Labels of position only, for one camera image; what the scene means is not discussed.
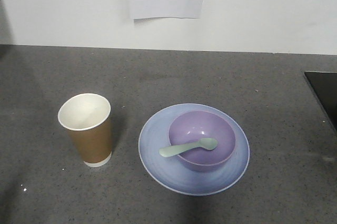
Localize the mint green plastic spoon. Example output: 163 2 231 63
159 138 218 157

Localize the brown paper cup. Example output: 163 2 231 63
57 93 112 167

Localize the purple plastic bowl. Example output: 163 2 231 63
167 110 236 172

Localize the light blue plate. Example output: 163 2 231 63
138 103 250 196

